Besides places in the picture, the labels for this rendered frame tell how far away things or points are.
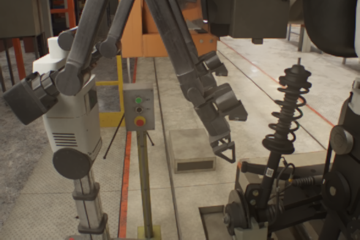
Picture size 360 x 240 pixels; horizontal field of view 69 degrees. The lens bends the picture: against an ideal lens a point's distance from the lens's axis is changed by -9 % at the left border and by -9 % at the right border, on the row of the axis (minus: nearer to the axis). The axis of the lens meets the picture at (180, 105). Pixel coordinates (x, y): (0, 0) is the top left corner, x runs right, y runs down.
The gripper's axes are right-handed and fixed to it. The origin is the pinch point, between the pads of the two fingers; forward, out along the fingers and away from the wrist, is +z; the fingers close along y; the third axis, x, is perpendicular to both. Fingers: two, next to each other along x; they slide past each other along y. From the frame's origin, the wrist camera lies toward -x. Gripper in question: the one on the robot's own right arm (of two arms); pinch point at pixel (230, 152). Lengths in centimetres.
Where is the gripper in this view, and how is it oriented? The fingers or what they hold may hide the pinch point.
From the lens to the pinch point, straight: 93.7
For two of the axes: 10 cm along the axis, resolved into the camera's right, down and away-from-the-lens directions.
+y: 0.2, -3.9, 9.2
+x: -8.7, 4.5, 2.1
